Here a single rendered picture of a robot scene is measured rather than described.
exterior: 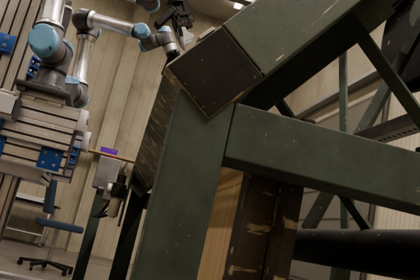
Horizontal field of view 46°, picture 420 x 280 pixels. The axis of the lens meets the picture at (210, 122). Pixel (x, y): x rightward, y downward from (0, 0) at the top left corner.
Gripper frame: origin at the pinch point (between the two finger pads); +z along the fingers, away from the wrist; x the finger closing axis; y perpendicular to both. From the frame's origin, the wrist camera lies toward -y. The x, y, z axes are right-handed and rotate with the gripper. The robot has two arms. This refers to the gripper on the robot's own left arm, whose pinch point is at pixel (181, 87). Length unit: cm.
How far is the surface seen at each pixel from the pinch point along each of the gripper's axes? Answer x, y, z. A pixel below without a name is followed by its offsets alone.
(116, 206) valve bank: -65, -2, 52
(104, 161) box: -27, -49, 23
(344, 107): 99, 40, 37
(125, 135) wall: 424, -533, -110
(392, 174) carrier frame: -122, 139, 70
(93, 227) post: -38, -62, 55
